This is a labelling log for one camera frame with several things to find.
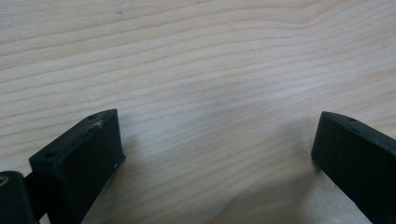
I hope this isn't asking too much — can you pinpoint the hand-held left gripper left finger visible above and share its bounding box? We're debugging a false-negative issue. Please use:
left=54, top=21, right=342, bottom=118
left=28, top=108, right=127, bottom=224

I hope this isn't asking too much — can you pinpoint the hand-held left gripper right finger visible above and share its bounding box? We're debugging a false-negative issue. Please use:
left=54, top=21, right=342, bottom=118
left=310, top=110, right=396, bottom=224

